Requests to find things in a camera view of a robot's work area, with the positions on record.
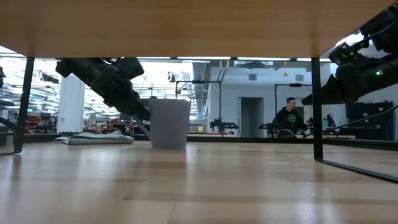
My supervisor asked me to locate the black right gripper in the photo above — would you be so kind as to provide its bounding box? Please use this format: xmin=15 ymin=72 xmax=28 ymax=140
xmin=300 ymin=39 xmax=398 ymax=106

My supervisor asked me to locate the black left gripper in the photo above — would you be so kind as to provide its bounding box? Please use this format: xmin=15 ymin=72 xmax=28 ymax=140
xmin=55 ymin=57 xmax=152 ymax=121

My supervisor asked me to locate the blue-grey mug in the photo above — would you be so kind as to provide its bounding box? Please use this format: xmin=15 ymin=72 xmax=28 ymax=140
xmin=135 ymin=98 xmax=192 ymax=149

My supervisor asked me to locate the wooden shelf with black legs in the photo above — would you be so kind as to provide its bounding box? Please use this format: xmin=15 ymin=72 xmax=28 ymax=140
xmin=0 ymin=0 xmax=398 ymax=184

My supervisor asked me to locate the seated person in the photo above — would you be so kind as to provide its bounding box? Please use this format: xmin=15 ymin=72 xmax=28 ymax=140
xmin=272 ymin=97 xmax=309 ymax=138

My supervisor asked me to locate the grey folded cloth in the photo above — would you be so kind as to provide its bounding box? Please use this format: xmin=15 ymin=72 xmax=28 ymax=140
xmin=54 ymin=130 xmax=135 ymax=146

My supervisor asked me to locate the black cabinet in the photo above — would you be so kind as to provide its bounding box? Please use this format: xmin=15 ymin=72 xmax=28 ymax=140
xmin=345 ymin=101 xmax=394 ymax=141

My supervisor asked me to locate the white building pillar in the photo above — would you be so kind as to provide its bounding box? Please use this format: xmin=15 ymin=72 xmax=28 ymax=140
xmin=57 ymin=74 xmax=85 ymax=134

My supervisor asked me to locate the grey doorway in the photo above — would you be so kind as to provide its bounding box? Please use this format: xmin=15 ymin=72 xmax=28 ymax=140
xmin=238 ymin=96 xmax=265 ymax=138

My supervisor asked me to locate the black gantry robot station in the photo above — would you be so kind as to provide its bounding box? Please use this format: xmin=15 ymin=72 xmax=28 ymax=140
xmin=175 ymin=80 xmax=240 ymax=138

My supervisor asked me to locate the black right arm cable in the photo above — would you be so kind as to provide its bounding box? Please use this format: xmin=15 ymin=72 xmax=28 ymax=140
xmin=303 ymin=105 xmax=398 ymax=138

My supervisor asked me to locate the black aluminium table frame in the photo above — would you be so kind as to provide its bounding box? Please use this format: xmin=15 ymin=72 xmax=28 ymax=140
xmin=0 ymin=132 xmax=398 ymax=152

